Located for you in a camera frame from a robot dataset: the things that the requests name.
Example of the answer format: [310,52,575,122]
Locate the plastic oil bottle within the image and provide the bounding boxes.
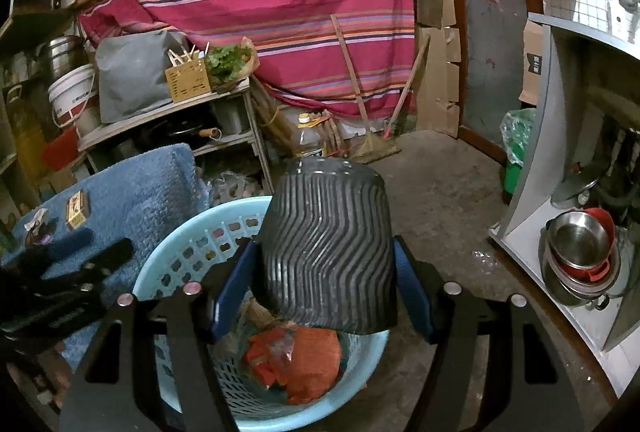
[290,113,328,160]

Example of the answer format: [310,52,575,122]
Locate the red plastic basin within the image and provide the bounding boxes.
[41,127,78,170]

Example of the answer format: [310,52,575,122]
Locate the light blue plastic basket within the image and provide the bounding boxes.
[131,196,391,420]

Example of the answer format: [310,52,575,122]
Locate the straw broom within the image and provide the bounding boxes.
[330,14,402,164]

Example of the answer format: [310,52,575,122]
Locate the bundle of wooden sticks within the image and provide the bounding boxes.
[249,76,351,160]

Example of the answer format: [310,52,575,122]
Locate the grey egg trays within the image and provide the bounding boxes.
[207,169,273,205]

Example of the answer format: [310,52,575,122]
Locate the red plastic bowl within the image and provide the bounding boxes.
[550,207,621,283]

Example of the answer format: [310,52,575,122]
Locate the printed cardboard box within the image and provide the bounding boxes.
[517,20,546,107]

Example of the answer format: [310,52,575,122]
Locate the white plastic bucket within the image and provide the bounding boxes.
[48,64,98,129]

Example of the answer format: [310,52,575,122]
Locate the red handled broom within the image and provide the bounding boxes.
[382,34,432,140]

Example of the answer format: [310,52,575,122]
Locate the steel bowl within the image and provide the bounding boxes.
[545,211,616,270]

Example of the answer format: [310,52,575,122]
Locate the low wooden shelf table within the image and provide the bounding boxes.
[77,76,276,197]

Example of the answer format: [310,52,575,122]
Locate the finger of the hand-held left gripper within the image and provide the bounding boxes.
[0,279,113,343]
[42,238,135,285]

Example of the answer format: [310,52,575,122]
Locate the purple wrapper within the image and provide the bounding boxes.
[22,208,57,247]

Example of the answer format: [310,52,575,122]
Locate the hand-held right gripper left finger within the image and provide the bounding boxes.
[59,239,261,432]

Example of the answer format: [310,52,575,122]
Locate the small red wrapper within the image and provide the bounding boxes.
[244,333,282,389]

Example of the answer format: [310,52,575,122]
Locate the stack of steel pots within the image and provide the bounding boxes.
[539,237,626,310]

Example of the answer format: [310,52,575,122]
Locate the large steel pot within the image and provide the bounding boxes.
[37,36,88,80]

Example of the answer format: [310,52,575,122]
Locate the yellow oil container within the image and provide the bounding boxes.
[12,86,51,180]

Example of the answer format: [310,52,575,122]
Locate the steel pot lid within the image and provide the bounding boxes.
[550,162,601,207]

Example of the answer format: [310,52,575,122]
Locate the small yellow printed box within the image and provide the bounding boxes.
[65,191,92,230]

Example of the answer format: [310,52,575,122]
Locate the grey cabinet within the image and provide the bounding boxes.
[487,12,640,398]

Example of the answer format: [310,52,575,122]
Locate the black pan wooden handle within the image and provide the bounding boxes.
[150,119,223,147]

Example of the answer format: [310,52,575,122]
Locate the clear plastic scrap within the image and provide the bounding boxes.
[472,251,498,273]

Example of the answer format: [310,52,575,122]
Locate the blue fleece blanket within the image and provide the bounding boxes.
[0,143,211,373]

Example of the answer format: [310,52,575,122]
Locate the flattened cardboard boxes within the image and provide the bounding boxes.
[415,0,463,137]

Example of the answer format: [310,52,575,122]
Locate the green leafy vegetables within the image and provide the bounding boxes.
[204,42,255,87]

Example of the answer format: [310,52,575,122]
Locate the yellow chopstick holder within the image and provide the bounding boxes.
[165,42,213,103]

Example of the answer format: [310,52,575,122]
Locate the clear plastic wrapper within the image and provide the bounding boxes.
[270,329,302,373]

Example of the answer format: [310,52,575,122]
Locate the green bin with plastic liner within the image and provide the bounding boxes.
[500,108,538,206]

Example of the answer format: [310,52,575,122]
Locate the black ribbed cup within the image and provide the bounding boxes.
[257,158,400,333]

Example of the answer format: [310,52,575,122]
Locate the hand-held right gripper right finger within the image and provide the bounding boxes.
[392,236,586,432]

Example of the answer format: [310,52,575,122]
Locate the small steel pot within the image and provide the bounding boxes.
[215,102,248,135]

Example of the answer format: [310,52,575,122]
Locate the red snack packet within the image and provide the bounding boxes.
[280,327,343,405]

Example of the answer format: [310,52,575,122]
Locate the wooden shelf unit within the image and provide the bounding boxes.
[0,0,76,223]

